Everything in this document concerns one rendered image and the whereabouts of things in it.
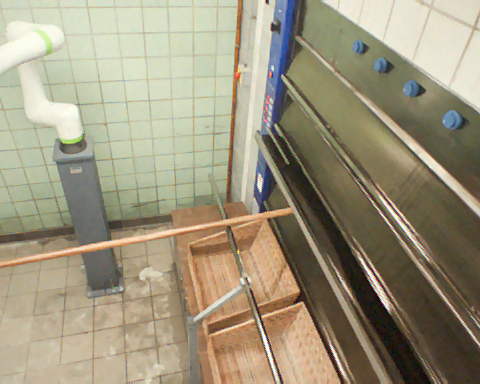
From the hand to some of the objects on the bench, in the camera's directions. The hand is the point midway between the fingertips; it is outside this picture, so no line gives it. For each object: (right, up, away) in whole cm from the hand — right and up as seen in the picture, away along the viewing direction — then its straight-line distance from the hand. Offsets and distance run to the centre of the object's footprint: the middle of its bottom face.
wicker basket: (+83, -92, +113) cm, 168 cm away
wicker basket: (+99, -130, +69) cm, 178 cm away
